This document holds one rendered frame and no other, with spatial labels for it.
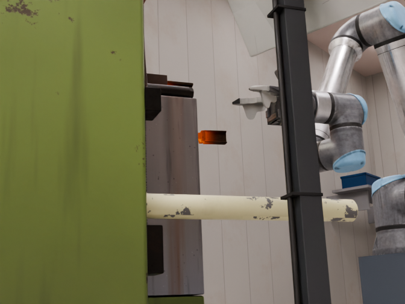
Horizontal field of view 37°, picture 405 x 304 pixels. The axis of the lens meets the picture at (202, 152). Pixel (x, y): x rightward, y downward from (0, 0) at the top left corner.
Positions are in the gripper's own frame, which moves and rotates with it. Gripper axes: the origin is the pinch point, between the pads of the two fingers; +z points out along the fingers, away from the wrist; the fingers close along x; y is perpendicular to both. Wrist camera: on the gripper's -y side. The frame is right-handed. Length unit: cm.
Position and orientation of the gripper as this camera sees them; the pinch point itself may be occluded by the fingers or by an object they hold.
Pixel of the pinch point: (241, 93)
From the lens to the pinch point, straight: 165.8
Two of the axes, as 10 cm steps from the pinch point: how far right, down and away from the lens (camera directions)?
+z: -9.4, -0.5, -3.4
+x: -3.4, 2.5, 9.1
